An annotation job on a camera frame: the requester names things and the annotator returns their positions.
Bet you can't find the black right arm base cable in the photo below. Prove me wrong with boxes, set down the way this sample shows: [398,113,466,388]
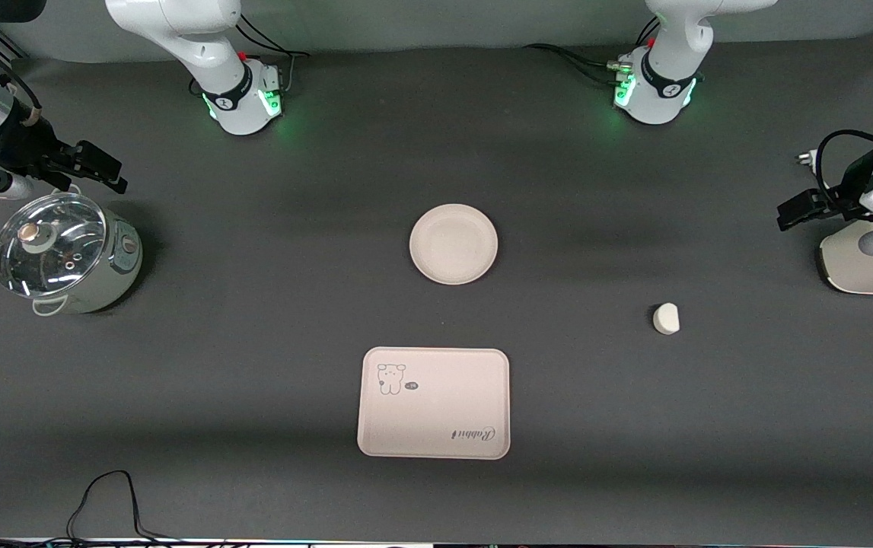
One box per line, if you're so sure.
[190,14,311,98]

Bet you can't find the cream tray with bear print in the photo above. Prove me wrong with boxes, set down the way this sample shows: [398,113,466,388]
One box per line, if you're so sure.
[357,347,511,460]

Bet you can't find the black left arm base cable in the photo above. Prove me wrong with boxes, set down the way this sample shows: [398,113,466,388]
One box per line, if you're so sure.
[524,19,661,88]

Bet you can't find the round cream plate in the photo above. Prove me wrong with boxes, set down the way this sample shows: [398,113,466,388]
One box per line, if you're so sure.
[409,203,499,286]

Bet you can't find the cream white appliance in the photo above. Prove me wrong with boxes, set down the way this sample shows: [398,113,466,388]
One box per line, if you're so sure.
[819,219,873,296]

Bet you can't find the black arm base cable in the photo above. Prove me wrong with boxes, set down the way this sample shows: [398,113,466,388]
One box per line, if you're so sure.
[524,19,661,88]
[190,14,311,98]

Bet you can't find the glass pot lid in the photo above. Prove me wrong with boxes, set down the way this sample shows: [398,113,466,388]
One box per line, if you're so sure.
[0,193,108,298]

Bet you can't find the white steamed bun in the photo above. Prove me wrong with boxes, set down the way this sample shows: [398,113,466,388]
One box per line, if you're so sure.
[652,302,681,336]

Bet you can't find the pale green electric pot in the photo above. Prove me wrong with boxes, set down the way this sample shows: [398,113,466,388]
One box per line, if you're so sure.
[29,213,144,317]

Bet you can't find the thin black cable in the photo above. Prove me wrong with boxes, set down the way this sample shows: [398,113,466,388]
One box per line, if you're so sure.
[0,470,231,548]

